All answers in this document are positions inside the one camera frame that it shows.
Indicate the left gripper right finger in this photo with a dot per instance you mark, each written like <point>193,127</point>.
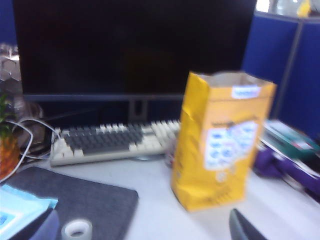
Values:
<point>241,226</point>

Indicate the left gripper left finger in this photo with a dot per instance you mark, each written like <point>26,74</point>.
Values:
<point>42,227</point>

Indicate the yellow paper bag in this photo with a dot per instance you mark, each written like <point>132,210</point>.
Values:
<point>225,162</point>

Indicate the blue wet wipes pack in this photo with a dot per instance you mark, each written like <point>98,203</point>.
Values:
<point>20,207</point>

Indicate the clear tape roll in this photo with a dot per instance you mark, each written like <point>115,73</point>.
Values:
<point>76,226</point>

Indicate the dark grey felt mat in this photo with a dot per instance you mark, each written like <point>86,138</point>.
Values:
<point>87,195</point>

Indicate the purple cloth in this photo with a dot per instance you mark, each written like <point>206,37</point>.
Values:
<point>272,165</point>

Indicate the toy pineapple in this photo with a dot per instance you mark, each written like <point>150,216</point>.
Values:
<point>8,155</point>

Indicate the teal medicine box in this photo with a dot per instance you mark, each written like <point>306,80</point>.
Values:
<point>287,140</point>

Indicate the grey white mechanical keyboard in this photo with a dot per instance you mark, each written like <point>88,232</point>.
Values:
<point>105,142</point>

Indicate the silver robot figurine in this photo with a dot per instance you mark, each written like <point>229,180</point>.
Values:
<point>10,70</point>

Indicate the black computer monitor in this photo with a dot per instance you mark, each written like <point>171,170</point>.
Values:
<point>125,45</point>

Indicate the grey partition post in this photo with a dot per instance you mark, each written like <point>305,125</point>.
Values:
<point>290,70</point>

